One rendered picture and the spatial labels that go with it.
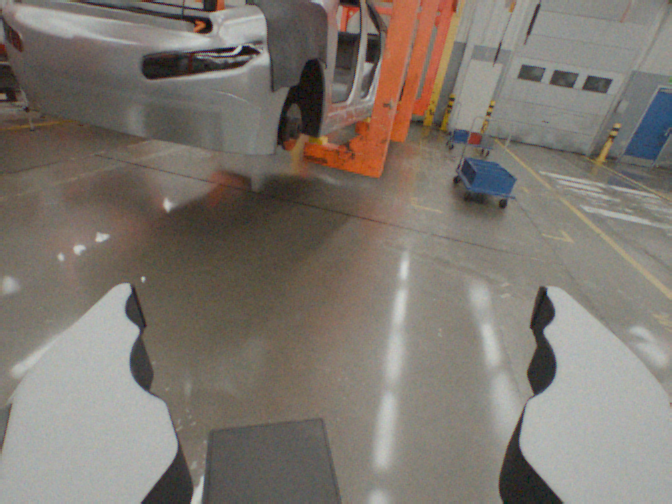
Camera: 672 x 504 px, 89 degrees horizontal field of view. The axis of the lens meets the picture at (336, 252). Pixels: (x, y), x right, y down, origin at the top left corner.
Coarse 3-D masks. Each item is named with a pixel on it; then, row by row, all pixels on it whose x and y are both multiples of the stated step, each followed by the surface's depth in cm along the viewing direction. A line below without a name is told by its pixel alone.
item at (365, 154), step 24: (408, 0) 229; (408, 24) 234; (408, 48) 246; (384, 72) 251; (384, 96) 258; (384, 120) 265; (312, 144) 289; (360, 144) 280; (384, 144) 273; (360, 168) 286
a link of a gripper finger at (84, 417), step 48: (96, 336) 8; (48, 384) 7; (96, 384) 7; (144, 384) 8; (48, 432) 6; (96, 432) 6; (144, 432) 6; (0, 480) 6; (48, 480) 6; (96, 480) 6; (144, 480) 6; (192, 480) 7
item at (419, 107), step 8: (448, 0) 708; (448, 8) 714; (448, 16) 719; (440, 24) 729; (440, 32) 735; (440, 40) 741; (440, 48) 747; (432, 56) 757; (432, 64) 764; (432, 72) 770; (432, 80) 778; (424, 88) 788; (424, 96) 795; (416, 104) 809; (424, 104) 802; (416, 112) 814
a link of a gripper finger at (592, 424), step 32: (544, 288) 11; (544, 320) 10; (576, 320) 9; (544, 352) 9; (576, 352) 8; (608, 352) 8; (544, 384) 8; (576, 384) 7; (608, 384) 7; (640, 384) 7; (544, 416) 7; (576, 416) 7; (608, 416) 7; (640, 416) 7; (512, 448) 7; (544, 448) 6; (576, 448) 6; (608, 448) 6; (640, 448) 6; (512, 480) 6; (544, 480) 6; (576, 480) 6; (608, 480) 6; (640, 480) 6
